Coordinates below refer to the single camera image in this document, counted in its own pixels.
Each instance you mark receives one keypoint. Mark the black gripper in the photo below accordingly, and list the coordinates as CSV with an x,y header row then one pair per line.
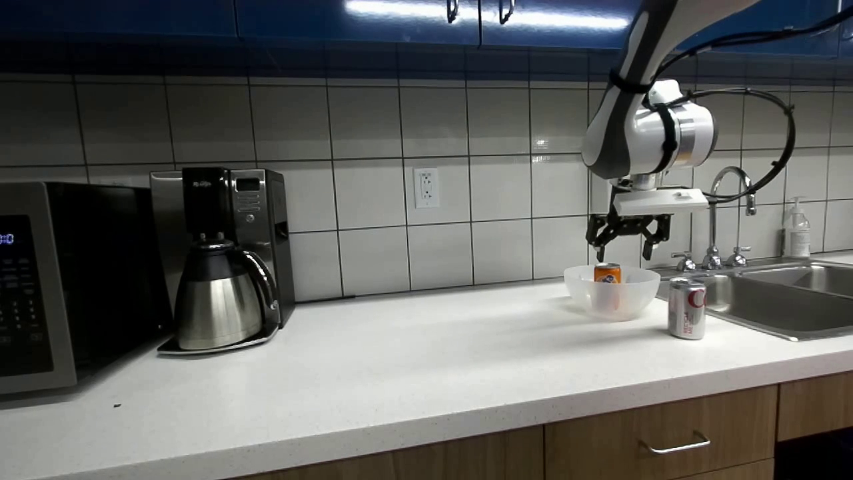
x,y
629,223

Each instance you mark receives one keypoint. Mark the orange drink can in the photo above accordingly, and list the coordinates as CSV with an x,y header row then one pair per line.
x,y
608,275

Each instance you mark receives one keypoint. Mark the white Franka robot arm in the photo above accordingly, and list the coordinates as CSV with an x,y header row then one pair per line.
x,y
621,133

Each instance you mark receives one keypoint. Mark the clear plastic bowl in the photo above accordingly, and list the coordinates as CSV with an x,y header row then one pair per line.
x,y
642,295

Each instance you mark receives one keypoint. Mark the silver drink can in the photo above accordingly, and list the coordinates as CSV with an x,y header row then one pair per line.
x,y
688,309

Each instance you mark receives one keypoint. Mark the chrome faucet knob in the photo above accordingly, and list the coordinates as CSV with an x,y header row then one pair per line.
x,y
686,263
738,260

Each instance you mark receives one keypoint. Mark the chrome sink faucet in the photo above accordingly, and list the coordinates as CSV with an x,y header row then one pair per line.
x,y
742,181

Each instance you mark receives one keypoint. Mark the clear soap bottle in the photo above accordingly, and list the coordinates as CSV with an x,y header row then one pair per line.
x,y
798,232

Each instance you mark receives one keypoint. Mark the stainless steel double sink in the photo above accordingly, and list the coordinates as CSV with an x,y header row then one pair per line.
x,y
790,297

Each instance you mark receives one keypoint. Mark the brown wooden drawer front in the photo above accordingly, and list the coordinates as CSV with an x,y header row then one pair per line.
x,y
813,403
426,457
604,435

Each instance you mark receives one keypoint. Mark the blue cabinet door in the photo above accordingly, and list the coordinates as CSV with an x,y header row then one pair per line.
x,y
221,17
801,23
549,25

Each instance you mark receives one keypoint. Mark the black coffee maker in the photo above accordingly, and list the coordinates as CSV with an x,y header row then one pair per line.
x,y
253,215

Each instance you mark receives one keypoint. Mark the stainless steel carafe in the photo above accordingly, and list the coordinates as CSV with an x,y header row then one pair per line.
x,y
216,303

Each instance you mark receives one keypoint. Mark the black microwave oven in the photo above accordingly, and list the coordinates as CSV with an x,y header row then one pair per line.
x,y
69,283

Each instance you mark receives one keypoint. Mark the white wall outlet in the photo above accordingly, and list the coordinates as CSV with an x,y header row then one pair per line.
x,y
426,191

